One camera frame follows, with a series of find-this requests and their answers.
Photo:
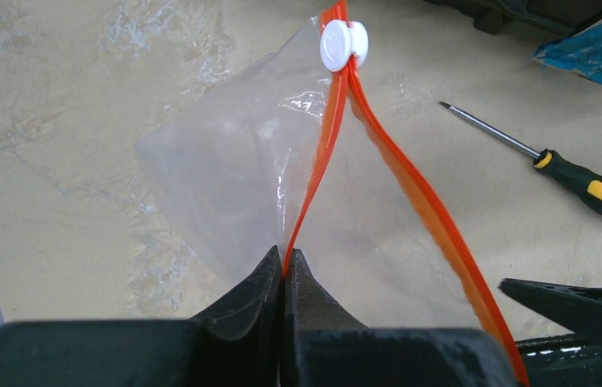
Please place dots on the black yellow screwdriver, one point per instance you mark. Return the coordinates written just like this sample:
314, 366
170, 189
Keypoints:
585, 184

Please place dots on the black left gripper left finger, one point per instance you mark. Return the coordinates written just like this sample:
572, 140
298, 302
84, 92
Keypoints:
228, 343

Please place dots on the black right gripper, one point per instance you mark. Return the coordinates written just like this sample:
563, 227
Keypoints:
563, 360

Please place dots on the black plastic toolbox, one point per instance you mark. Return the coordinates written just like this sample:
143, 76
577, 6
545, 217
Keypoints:
575, 29

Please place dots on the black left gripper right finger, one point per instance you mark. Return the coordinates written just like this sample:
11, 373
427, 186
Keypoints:
324, 345

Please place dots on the clear orange zip top bag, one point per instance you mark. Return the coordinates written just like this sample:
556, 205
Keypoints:
289, 153

